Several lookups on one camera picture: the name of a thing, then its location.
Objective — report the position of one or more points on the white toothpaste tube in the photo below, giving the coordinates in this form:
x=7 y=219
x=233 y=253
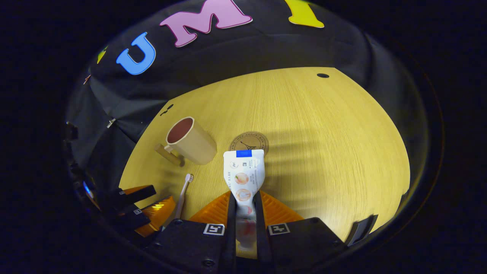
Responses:
x=243 y=175

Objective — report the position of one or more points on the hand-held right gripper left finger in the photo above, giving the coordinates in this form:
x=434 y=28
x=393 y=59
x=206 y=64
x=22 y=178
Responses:
x=231 y=236

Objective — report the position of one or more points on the silver cloth clip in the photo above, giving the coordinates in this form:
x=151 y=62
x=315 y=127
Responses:
x=111 y=122

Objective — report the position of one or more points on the black desk edge bracket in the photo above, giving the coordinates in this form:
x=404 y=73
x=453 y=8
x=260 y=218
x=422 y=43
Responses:
x=361 y=229

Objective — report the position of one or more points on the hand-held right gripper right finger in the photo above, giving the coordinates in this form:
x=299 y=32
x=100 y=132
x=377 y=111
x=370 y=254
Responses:
x=262 y=243

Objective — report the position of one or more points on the black backdrop cloth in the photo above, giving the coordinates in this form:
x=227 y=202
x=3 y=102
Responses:
x=266 y=45

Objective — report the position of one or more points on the white toothbrush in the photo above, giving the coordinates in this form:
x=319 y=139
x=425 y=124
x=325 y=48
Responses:
x=183 y=194

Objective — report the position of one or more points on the wooden desktop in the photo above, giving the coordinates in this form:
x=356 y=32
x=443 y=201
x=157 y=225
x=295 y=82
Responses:
x=323 y=152

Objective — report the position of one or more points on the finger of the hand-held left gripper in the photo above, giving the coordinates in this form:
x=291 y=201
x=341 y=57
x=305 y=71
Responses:
x=158 y=215
x=139 y=193

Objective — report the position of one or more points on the round brown coaster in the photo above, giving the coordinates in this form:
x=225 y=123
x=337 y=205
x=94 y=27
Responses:
x=254 y=141

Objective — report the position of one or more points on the copper cloth clip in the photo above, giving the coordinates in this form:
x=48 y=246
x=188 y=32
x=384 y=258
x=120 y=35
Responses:
x=86 y=79

